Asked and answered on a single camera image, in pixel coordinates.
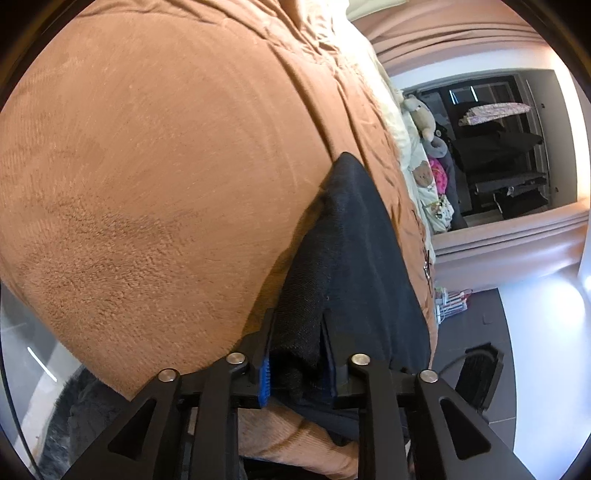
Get spotted white plush toy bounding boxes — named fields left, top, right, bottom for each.
left=429, top=194, right=455, bottom=232

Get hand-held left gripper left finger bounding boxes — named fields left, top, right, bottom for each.
left=60, top=308, right=278, bottom=480

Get red white striped rack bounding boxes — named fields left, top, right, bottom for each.
left=434, top=286, right=474, bottom=324

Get black cord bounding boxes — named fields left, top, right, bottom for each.
left=421, top=244, right=437, bottom=284

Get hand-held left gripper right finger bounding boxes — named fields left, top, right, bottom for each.
left=320, top=316, right=536, bottom=480

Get open wardrobe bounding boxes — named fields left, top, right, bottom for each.
left=402, top=69, right=583, bottom=232

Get grey patterned garment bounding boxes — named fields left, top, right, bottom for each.
left=459, top=102, right=532, bottom=127

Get grey neck pillow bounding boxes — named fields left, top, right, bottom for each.
left=425, top=136, right=451, bottom=160

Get black ribbed floor appliance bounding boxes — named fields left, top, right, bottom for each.
left=438, top=342, right=506, bottom=411

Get grey furry rug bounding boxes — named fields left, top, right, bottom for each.
left=34, top=364, right=134, bottom=480

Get pink cloth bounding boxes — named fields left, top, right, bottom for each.
left=427, top=157, right=451, bottom=195

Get beige plush toy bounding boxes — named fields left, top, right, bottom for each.
left=401, top=92, right=439, bottom=141

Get brown fleece blanket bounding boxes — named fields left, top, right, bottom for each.
left=0, top=0, right=437, bottom=478

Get black hanging garment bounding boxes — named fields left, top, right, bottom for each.
left=450, top=127, right=546, bottom=169

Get dark denim pants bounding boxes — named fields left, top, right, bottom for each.
left=265, top=151, right=435, bottom=446

